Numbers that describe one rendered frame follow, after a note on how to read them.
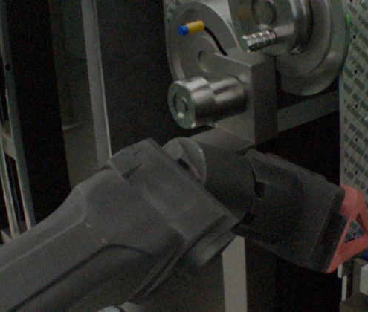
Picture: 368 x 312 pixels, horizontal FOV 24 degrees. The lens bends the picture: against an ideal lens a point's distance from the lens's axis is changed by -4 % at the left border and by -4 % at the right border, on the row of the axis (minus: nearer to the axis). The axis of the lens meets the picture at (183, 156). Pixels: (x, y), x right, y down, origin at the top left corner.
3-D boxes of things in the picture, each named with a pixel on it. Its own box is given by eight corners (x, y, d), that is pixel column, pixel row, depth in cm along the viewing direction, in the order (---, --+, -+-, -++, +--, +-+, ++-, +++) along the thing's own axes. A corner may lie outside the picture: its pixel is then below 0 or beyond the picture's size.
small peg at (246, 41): (246, 35, 66) (251, 52, 66) (273, 27, 67) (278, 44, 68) (236, 37, 67) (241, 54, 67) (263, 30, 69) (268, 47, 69)
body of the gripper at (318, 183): (319, 271, 64) (254, 259, 59) (234, 226, 71) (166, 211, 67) (352, 191, 63) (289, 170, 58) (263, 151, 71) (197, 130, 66)
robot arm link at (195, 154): (205, 174, 56) (172, 116, 59) (145, 247, 59) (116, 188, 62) (276, 194, 60) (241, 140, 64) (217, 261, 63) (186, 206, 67)
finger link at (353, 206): (376, 283, 69) (309, 272, 63) (320, 254, 74) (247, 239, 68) (407, 207, 69) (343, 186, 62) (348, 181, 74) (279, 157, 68)
